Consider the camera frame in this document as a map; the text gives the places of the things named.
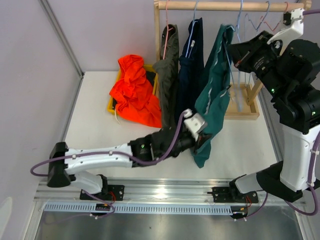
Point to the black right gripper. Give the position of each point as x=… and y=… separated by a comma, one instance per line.
x=250, y=49

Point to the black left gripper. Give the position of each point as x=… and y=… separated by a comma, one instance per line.
x=202, y=137

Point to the teal green shorts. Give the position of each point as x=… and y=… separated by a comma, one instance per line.
x=213, y=101

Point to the blue hanger with teal shorts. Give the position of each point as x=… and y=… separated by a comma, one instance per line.
x=236, y=85

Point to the navy blue shorts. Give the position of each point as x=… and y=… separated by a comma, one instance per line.
x=191, y=64

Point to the orange shorts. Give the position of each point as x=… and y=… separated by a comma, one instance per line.
x=133, y=93

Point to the black shorts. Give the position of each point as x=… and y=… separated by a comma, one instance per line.
x=151, y=77

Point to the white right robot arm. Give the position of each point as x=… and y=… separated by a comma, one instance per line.
x=299, y=115

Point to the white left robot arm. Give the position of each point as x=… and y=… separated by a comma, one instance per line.
x=69, y=167

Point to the olive green shorts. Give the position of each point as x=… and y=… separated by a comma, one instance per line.
x=167, y=70

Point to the wooden clothes rack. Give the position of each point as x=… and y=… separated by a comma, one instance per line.
x=245, y=108

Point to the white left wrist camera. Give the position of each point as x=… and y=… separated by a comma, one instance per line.
x=194, y=123

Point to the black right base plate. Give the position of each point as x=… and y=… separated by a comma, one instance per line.
x=225, y=194

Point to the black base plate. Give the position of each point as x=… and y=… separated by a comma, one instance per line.
x=225, y=194
x=110, y=193

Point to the aluminium mounting rail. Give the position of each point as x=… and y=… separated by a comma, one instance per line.
x=179, y=180

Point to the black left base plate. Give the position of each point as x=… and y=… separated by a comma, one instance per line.
x=110, y=193

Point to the white slotted cable duct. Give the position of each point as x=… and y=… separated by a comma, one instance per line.
x=124, y=208

